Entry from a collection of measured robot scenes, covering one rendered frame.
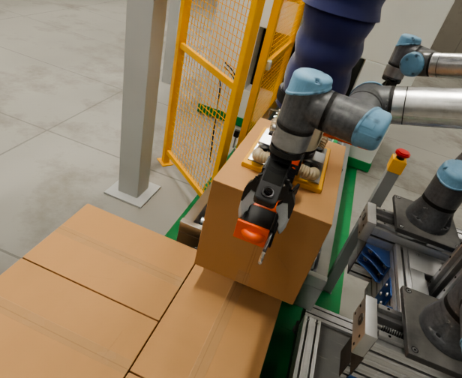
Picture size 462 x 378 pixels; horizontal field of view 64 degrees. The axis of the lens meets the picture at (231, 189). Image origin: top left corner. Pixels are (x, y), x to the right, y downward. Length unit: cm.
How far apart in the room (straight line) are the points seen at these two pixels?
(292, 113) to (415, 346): 64
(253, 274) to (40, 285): 78
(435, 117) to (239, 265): 85
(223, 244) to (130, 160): 142
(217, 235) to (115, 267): 48
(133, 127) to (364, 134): 194
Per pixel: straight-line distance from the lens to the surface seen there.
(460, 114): 80
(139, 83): 234
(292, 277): 134
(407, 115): 80
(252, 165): 128
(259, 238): 81
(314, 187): 128
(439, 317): 106
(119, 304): 148
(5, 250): 247
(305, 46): 121
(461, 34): 1141
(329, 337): 204
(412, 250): 149
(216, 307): 151
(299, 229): 120
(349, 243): 224
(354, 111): 68
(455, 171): 138
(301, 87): 68
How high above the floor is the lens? 174
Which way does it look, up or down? 35 degrees down
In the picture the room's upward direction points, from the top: 15 degrees clockwise
